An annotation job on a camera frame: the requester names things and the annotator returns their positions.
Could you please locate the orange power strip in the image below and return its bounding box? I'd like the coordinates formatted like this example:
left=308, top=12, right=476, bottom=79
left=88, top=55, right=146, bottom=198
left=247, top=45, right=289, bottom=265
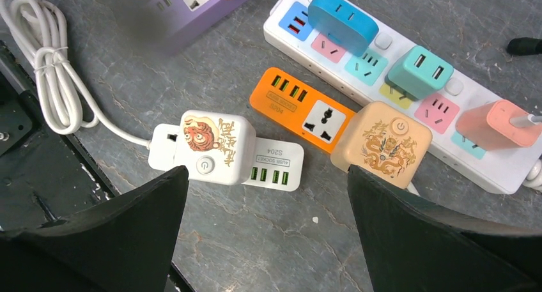
left=249, top=67, right=355, bottom=154

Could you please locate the teal usb charger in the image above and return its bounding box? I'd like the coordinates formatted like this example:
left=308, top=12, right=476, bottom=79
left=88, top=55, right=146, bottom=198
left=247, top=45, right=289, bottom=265
left=385, top=45, right=454, bottom=100

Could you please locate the white cord small strip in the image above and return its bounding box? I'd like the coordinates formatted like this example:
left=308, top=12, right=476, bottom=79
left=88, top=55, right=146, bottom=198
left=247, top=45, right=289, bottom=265
left=1, top=0, right=151, bottom=148

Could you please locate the purple power strip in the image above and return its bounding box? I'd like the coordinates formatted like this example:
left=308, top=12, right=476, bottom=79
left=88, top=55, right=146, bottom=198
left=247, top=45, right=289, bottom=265
left=140, top=0, right=247, bottom=54

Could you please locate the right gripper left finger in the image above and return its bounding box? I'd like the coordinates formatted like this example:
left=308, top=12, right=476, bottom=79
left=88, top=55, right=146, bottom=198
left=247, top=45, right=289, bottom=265
left=1, top=166, right=189, bottom=291

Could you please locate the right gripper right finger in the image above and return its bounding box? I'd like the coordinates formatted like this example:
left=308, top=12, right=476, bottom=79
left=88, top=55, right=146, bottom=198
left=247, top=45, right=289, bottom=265
left=348, top=165, right=541, bottom=291

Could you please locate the salmon pink usb charger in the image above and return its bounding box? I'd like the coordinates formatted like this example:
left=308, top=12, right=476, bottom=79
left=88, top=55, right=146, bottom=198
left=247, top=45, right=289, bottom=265
left=456, top=100, right=541, bottom=151

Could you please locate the blue plug adapter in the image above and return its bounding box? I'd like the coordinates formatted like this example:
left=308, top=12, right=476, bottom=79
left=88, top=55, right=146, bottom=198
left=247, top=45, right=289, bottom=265
left=308, top=0, right=379, bottom=56

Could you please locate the white small power strip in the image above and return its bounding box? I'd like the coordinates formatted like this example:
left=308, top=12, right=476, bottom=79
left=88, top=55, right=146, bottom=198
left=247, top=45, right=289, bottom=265
left=148, top=119, right=304, bottom=192

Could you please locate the tan cube socket adapter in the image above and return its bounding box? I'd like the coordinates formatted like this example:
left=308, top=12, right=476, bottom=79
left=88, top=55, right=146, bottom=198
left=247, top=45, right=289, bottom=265
left=330, top=101, right=433, bottom=189

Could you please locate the white cube socket adapter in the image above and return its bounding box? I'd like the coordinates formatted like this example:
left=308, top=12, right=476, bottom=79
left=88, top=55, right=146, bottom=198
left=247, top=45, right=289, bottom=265
left=173, top=109, right=256, bottom=185

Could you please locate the white multicolour power strip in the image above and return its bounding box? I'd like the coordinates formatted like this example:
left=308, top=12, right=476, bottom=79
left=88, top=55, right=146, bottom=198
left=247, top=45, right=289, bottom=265
left=263, top=0, right=541, bottom=194

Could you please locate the black microphone orange end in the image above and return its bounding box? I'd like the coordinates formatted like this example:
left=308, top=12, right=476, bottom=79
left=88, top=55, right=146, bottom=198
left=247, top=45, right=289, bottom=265
left=506, top=37, right=541, bottom=56

